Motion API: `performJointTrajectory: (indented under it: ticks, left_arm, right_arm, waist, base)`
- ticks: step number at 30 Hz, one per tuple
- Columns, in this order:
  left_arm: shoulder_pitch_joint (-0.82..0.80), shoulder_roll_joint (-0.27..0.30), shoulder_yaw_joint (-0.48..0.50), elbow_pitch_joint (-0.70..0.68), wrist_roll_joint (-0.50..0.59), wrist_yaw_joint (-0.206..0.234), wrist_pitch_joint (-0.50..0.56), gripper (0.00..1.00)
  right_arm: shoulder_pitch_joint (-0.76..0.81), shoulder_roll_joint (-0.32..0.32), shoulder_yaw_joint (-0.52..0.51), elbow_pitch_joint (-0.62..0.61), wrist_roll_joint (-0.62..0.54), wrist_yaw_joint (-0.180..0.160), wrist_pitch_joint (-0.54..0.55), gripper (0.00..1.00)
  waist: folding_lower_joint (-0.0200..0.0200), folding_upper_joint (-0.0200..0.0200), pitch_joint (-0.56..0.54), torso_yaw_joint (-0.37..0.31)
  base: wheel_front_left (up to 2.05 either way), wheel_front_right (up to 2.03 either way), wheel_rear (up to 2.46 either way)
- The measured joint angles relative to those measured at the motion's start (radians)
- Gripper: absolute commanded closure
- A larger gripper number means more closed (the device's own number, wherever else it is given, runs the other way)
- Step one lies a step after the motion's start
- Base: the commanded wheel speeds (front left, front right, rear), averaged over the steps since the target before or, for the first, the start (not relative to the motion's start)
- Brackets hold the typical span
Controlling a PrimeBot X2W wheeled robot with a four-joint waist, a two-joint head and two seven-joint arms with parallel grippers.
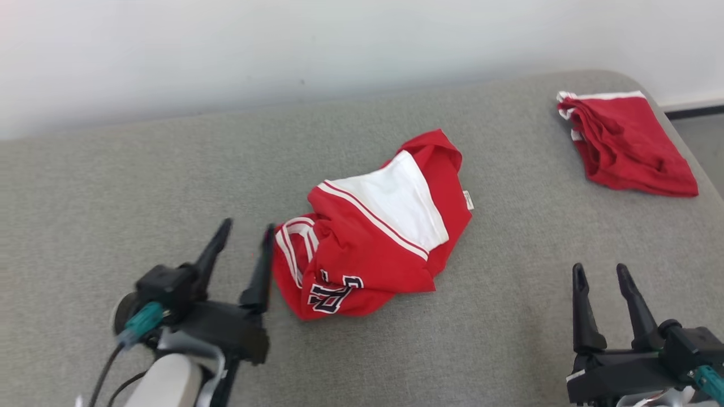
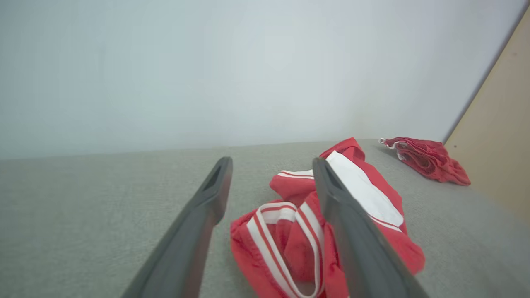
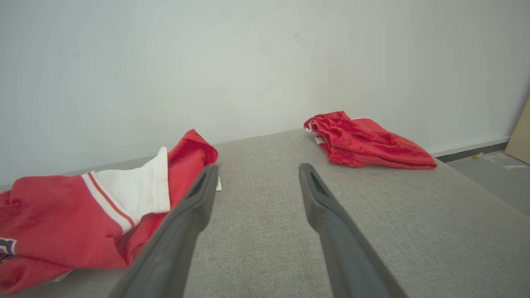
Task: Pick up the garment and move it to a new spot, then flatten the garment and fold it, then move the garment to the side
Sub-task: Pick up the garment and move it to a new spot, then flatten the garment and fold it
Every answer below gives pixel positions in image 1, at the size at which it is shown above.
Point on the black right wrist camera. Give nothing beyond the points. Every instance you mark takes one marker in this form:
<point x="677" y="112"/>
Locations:
<point x="696" y="345"/>

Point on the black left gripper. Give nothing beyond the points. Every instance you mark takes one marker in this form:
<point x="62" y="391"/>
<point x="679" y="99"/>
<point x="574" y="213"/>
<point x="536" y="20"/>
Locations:
<point x="226" y="330"/>

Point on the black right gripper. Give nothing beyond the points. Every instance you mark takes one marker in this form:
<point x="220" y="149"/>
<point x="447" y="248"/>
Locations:
<point x="616" y="376"/>

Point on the red shorts with white stripe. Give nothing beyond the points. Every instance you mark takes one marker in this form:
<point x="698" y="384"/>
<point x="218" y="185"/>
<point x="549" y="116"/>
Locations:
<point x="628" y="147"/>

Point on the red Bulls jersey shirt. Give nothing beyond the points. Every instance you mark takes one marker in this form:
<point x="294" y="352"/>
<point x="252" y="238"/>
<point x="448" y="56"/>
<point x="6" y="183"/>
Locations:
<point x="367" y="237"/>

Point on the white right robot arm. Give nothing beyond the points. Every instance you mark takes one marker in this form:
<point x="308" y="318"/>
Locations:
<point x="656" y="398"/>

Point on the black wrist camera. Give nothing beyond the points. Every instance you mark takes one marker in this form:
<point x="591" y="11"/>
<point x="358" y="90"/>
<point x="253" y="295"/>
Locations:
<point x="164" y="285"/>
<point x="696" y="345"/>

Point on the black wall baseboard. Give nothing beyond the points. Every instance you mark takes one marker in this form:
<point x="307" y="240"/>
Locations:
<point x="696" y="111"/>

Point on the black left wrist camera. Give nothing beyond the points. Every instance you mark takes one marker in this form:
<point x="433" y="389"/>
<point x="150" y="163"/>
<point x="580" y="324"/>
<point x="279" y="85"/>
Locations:
<point x="164" y="285"/>

